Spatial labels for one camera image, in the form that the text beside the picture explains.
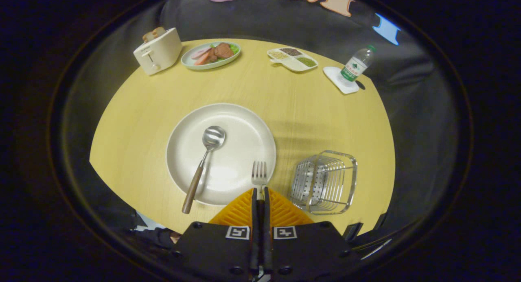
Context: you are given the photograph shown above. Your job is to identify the metal wire cutlery basket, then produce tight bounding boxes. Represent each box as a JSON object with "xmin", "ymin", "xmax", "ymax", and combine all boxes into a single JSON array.
[{"xmin": 289, "ymin": 150, "xmax": 359, "ymax": 215}]

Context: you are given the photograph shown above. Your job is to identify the clear green-label water bottle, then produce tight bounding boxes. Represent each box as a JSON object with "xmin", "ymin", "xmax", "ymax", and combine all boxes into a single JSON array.
[{"xmin": 339, "ymin": 45, "xmax": 377, "ymax": 87}]

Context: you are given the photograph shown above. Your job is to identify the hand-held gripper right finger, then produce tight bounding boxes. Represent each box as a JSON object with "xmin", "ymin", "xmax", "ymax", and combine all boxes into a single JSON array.
[{"xmin": 260, "ymin": 187, "xmax": 361, "ymax": 282}]

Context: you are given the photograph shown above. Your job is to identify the toast slices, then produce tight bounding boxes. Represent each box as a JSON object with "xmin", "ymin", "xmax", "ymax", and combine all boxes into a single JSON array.
[{"xmin": 142, "ymin": 26, "xmax": 166, "ymax": 43}]

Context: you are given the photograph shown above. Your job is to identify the pale green oval plate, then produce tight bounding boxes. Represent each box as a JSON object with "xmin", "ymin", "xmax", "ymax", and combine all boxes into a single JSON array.
[{"xmin": 181, "ymin": 41, "xmax": 241, "ymax": 70}]

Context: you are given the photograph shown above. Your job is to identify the large white plate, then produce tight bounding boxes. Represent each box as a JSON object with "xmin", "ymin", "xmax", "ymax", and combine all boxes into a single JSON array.
[{"xmin": 166, "ymin": 103, "xmax": 277, "ymax": 206}]

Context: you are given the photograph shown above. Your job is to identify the white divided grain tray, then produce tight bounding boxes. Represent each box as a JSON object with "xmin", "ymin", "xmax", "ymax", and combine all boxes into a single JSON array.
[{"xmin": 267, "ymin": 47, "xmax": 319, "ymax": 73}]

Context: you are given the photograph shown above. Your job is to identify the brown meat slice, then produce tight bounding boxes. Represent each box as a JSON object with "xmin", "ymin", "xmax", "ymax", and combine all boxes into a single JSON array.
[{"xmin": 213, "ymin": 43, "xmax": 234, "ymax": 60}]

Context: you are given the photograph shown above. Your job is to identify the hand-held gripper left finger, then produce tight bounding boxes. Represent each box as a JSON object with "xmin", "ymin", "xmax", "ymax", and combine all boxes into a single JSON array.
[{"xmin": 173, "ymin": 188, "xmax": 260, "ymax": 282}]

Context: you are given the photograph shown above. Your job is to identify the wooden-handled metal spoon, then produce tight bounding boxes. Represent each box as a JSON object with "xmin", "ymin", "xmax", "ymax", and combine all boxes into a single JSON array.
[{"xmin": 182, "ymin": 126, "xmax": 226, "ymax": 214}]

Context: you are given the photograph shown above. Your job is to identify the metal fork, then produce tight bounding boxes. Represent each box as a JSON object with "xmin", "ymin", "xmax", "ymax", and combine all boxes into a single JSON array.
[{"xmin": 251, "ymin": 161, "xmax": 268, "ymax": 201}]

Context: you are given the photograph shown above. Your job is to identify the white square coaster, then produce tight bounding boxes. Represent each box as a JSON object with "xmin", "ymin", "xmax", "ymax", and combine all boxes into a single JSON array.
[{"xmin": 323, "ymin": 66, "xmax": 360, "ymax": 95}]

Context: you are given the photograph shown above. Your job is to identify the pink ham slices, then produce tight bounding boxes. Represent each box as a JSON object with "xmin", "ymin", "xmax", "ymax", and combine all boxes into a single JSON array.
[{"xmin": 191, "ymin": 46, "xmax": 215, "ymax": 66}]

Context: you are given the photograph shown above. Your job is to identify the cream toaster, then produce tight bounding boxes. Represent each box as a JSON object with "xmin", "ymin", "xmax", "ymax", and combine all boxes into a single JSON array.
[{"xmin": 133, "ymin": 27, "xmax": 183, "ymax": 76}]

